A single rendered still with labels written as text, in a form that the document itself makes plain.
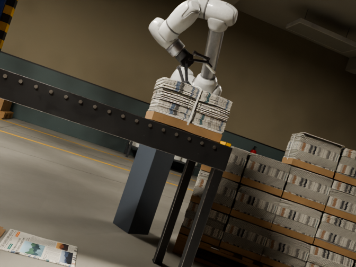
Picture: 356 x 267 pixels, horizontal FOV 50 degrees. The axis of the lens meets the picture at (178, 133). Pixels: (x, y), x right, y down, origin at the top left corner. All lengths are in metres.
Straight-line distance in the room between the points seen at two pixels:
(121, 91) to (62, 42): 1.69
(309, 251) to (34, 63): 7.60
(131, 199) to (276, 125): 7.62
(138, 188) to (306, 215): 1.17
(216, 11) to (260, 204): 1.29
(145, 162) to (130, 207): 0.35
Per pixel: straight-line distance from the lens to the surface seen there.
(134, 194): 2.84
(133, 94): 9.14
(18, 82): 1.78
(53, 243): 2.26
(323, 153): 2.76
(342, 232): 2.84
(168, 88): 1.91
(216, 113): 1.97
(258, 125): 9.93
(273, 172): 2.71
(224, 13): 2.49
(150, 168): 2.76
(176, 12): 1.99
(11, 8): 2.55
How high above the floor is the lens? 0.76
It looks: 1 degrees up
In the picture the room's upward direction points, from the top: 19 degrees clockwise
